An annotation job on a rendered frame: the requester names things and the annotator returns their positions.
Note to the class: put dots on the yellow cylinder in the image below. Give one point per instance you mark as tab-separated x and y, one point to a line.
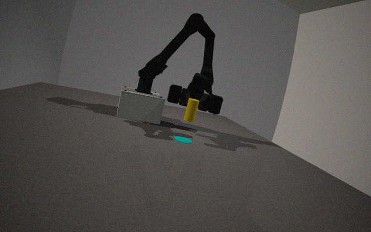
191	110

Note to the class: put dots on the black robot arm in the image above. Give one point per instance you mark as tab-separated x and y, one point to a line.
202	81

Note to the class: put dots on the cyan circle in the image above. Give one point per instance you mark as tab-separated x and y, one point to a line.
182	139

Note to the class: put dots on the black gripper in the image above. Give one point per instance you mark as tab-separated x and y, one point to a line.
178	95

